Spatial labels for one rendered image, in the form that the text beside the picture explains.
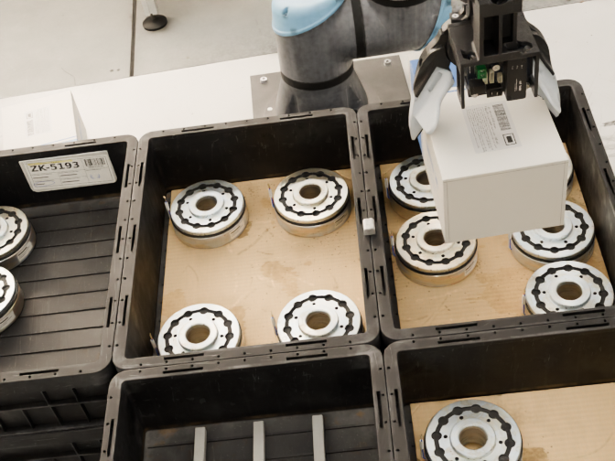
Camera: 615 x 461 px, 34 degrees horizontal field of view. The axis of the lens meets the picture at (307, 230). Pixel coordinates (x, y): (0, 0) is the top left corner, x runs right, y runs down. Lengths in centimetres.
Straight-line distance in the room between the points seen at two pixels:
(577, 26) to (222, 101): 65
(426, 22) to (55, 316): 68
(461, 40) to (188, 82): 98
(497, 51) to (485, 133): 12
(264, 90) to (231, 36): 146
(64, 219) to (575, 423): 75
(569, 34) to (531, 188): 90
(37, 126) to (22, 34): 176
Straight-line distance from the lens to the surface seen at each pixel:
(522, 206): 99
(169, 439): 118
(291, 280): 128
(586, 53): 181
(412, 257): 125
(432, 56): 96
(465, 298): 124
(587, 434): 114
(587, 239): 127
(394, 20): 150
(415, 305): 124
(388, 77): 171
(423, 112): 99
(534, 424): 114
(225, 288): 129
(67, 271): 139
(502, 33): 92
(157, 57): 315
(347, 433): 114
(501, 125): 100
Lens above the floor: 180
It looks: 46 degrees down
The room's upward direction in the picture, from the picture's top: 11 degrees counter-clockwise
